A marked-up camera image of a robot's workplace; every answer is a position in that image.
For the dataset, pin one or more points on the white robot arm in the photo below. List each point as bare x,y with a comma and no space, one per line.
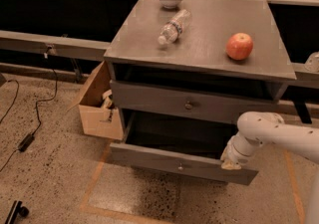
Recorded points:
256,129

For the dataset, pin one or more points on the grey metal railing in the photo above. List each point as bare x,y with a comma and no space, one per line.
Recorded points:
92,50

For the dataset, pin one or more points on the open cardboard box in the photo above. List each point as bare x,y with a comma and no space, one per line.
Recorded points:
96,119

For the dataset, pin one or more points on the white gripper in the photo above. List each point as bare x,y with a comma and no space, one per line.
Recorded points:
233,154

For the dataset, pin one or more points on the black power adapter with cable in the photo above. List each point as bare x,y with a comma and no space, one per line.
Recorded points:
29,138

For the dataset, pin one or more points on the red apple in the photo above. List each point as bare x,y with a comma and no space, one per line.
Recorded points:
239,46

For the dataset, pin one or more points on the clear plastic water bottle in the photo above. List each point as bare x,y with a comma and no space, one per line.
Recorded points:
173,29

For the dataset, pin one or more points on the grey drawer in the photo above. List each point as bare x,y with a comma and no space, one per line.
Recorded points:
178,145
185,103

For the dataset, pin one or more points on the black caster wheel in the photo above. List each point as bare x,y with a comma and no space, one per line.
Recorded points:
17,209

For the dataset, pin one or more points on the grey wooden drawer cabinet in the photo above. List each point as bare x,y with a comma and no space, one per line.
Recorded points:
197,60

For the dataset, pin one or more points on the grey top drawer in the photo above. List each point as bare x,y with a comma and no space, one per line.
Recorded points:
185,103

